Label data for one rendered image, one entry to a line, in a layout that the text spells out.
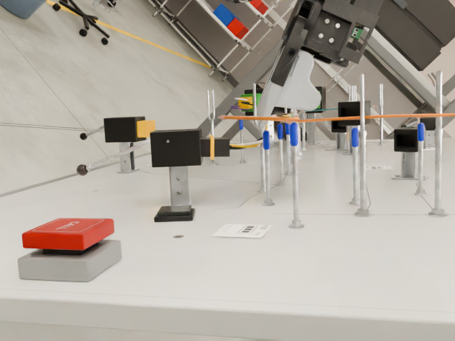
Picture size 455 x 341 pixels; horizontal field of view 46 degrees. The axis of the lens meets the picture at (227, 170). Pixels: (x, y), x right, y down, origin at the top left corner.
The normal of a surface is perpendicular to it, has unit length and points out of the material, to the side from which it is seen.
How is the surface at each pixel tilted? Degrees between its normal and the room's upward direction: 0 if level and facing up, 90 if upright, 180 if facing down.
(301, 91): 83
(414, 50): 90
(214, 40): 90
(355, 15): 80
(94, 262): 43
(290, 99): 83
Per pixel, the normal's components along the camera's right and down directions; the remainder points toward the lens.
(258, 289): -0.04, -0.99
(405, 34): -0.22, 0.16
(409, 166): -0.54, 0.14
